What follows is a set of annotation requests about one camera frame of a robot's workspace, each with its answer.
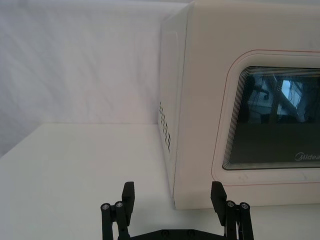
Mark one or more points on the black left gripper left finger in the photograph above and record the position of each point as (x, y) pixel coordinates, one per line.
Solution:
(127, 200)

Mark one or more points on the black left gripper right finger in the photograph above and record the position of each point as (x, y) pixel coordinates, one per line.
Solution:
(218, 202)

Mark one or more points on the cream microwave oven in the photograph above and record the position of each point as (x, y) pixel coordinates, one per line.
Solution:
(207, 100)

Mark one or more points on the white curtain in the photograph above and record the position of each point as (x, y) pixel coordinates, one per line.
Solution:
(75, 62)

